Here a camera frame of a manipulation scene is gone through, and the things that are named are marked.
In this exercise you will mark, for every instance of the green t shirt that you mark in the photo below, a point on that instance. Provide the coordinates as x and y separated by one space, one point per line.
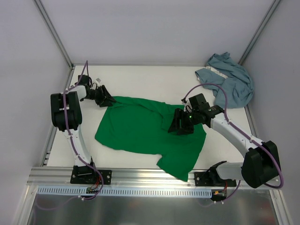
141 126

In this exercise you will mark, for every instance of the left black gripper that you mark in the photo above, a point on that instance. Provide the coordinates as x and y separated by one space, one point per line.
101 95

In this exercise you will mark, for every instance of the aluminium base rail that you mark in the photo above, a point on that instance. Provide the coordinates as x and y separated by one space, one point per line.
122 177

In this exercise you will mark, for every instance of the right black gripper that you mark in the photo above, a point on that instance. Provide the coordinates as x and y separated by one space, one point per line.
183 120

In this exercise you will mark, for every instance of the aluminium frame post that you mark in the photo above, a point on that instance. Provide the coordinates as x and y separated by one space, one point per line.
50 26
263 24

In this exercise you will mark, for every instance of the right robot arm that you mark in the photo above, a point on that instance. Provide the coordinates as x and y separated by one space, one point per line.
260 159

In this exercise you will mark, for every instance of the white slotted cable duct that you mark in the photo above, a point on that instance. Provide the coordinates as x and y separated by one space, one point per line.
127 191

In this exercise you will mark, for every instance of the right aluminium frame post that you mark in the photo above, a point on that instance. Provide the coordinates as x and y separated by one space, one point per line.
263 24

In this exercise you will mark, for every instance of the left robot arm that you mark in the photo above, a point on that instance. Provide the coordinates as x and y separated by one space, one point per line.
67 117

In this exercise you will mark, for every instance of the left aluminium frame post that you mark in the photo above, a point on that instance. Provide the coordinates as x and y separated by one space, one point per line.
50 26

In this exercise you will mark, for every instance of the blue grey t shirt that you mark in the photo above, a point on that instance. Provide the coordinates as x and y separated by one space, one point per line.
229 81

